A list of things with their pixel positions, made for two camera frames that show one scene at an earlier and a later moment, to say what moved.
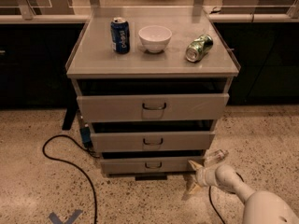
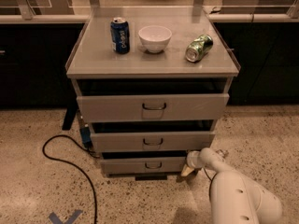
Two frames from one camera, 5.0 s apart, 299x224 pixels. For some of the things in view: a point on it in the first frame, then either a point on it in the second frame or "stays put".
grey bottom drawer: x=131 y=165 stays put
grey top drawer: x=97 y=108 stays put
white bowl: x=154 y=38 stays put
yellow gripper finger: x=195 y=189 → x=186 y=171
